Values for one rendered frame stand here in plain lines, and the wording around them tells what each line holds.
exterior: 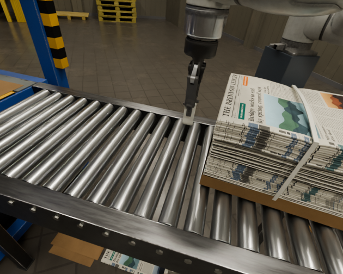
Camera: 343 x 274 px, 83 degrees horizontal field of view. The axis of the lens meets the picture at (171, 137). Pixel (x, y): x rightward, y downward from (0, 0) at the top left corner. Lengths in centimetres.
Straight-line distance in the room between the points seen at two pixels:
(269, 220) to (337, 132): 25
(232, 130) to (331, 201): 28
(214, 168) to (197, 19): 34
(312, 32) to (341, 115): 70
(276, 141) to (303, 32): 87
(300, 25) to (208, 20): 85
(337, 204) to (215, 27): 47
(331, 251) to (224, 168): 30
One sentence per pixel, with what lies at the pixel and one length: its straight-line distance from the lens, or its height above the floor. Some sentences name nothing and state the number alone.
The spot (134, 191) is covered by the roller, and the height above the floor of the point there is 79.
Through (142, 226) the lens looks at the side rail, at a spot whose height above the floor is 80.
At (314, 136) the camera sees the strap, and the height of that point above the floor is 103.
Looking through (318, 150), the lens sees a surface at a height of 101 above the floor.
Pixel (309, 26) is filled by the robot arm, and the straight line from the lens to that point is 124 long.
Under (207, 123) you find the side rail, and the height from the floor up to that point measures 80.
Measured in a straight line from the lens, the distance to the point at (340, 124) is 57.
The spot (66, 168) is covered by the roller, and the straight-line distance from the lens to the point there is 64.
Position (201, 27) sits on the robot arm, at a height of 117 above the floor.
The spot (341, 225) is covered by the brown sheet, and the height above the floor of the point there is 82.
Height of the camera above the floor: 124
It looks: 39 degrees down
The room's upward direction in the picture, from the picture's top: 6 degrees clockwise
